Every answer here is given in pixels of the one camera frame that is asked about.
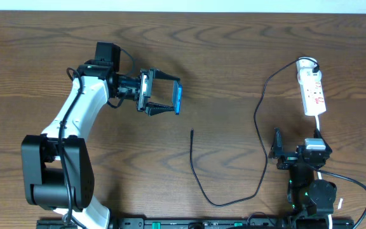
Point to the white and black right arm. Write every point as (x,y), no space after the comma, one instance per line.
(313,197)

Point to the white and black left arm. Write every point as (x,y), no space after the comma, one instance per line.
(58,174)

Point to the white paper scrap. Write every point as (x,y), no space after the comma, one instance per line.
(340,203)

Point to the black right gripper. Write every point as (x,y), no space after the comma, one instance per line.
(293,156)

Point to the white power strip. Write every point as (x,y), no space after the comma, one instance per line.
(309,78)

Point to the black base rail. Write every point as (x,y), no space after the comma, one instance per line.
(257,222)

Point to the blue Samsung Galaxy smartphone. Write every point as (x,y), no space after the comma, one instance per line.
(176,97)

